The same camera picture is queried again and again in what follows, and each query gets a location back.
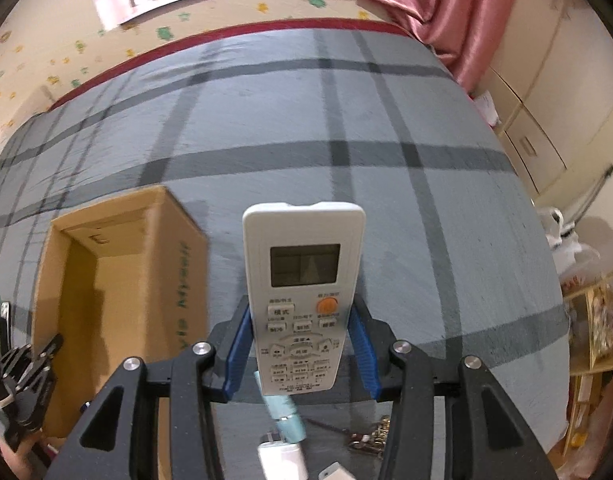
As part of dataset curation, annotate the metal key bunch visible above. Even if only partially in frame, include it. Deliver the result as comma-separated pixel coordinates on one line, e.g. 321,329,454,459
305,415,393,456

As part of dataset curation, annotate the small white plug adapter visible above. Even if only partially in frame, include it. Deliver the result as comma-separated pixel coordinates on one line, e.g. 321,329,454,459
318,462,355,480

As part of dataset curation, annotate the white square charger block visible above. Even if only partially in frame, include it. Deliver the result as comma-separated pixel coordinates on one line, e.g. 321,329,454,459
258,432,308,480

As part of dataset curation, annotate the light blue small bottle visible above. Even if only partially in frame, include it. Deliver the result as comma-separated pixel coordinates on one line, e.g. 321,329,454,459
262,394,306,444

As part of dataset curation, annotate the white air conditioner remote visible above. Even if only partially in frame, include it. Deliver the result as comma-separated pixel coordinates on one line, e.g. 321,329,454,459
242,202,366,396

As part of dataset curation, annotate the wooden shelf with clutter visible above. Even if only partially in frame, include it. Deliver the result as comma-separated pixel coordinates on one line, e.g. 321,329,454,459
549,271,613,479

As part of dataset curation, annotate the brown cardboard box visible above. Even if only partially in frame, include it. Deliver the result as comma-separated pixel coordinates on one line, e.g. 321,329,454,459
32,185,209,446

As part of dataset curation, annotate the grey plaid bed blanket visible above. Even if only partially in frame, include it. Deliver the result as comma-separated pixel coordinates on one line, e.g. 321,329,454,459
0,20,569,479

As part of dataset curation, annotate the white plastic bag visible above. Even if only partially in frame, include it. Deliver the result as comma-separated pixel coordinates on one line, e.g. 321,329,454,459
536,207,600,282

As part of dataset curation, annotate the beige wardrobe cabinet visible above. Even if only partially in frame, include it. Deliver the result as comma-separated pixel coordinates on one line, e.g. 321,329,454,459
478,0,613,209

